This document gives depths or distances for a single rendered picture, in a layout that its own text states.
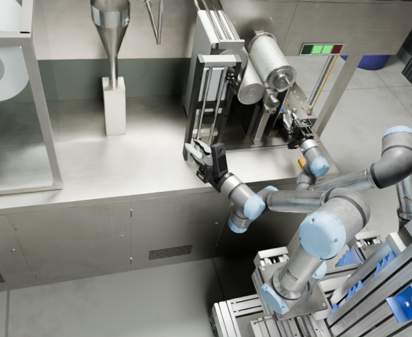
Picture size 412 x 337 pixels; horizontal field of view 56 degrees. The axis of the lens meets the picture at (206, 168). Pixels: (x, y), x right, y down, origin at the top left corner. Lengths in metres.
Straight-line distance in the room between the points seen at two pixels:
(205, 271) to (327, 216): 1.56
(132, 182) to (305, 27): 1.16
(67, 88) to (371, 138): 2.72
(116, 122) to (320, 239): 1.11
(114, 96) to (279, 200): 0.84
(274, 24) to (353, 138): 1.92
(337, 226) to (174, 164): 0.94
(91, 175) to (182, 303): 1.04
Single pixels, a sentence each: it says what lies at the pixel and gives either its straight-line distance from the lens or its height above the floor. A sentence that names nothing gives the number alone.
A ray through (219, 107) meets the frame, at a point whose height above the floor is 1.20.
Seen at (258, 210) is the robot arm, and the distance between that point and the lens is 1.26.
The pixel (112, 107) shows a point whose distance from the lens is 1.76.
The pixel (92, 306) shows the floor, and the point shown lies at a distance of 2.40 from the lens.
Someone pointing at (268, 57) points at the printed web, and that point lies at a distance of 1.82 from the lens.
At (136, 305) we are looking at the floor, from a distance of 2.39.
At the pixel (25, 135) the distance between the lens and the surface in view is 1.48.
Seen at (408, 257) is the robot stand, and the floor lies 1.33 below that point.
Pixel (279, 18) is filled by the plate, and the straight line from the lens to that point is 2.02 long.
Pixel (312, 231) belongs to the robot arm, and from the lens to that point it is 1.05.
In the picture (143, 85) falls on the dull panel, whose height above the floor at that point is 0.97.
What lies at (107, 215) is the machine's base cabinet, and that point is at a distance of 1.81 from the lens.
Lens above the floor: 2.24
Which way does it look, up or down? 49 degrees down
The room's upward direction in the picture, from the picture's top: 13 degrees clockwise
